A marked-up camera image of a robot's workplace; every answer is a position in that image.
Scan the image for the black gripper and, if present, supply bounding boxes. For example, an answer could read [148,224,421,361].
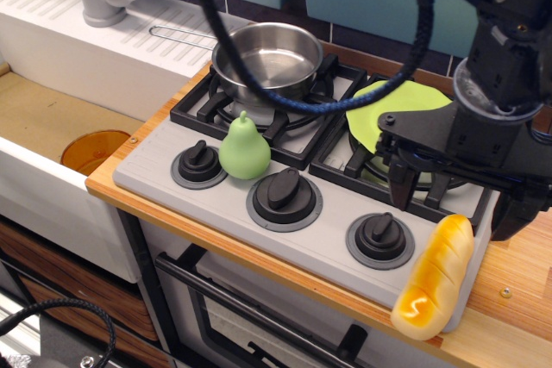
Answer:
[377,103,551,241]

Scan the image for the toy bread loaf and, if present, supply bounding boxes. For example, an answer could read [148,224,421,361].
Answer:
[391,214,474,340]

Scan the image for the green toy pear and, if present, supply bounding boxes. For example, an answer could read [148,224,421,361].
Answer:
[219,110,271,180]

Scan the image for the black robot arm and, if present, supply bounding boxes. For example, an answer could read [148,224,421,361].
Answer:
[376,0,551,240]

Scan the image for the right black stove knob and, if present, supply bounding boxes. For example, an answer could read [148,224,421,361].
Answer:
[346,212,415,271]

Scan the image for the black stove knob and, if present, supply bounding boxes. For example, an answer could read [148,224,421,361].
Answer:
[246,167,323,233]
[170,140,228,190]
[346,212,415,271]

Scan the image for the light green plate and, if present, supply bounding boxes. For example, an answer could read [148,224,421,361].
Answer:
[346,81,452,153]

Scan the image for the grey toy stove top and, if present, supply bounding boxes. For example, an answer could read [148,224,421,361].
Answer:
[113,71,496,339]

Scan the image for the middle black stove knob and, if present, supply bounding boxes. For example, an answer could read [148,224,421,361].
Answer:
[246,167,323,233]

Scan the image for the left black stove knob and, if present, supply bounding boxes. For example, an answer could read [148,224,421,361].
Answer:
[170,140,228,190]

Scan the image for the right black burner grate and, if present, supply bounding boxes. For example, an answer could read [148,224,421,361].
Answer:
[309,72,496,238]

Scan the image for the black burner grate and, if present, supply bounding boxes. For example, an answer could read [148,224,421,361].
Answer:
[170,54,368,170]
[309,72,496,238]

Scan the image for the left black burner grate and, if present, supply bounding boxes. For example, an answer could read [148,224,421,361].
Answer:
[170,54,368,170]

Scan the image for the stainless steel saucepan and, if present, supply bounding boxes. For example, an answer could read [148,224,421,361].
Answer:
[148,22,323,107]

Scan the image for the toy oven door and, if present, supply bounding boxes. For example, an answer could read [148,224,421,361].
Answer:
[141,221,447,367]

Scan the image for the orange sink drain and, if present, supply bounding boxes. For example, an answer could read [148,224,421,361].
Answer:
[60,129,130,176]

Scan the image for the white toy sink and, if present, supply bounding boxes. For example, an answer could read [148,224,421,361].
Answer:
[1,0,215,283]

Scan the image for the wooden drawer fronts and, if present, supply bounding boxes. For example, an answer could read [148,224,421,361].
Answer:
[1,218,172,367]

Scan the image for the black oven door handle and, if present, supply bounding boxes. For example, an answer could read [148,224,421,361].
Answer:
[155,253,357,367]

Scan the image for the black braided cable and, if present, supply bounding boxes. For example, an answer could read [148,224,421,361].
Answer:
[180,0,435,115]

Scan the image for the black cable lower left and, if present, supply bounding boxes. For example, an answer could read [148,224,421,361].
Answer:
[0,297,117,368]

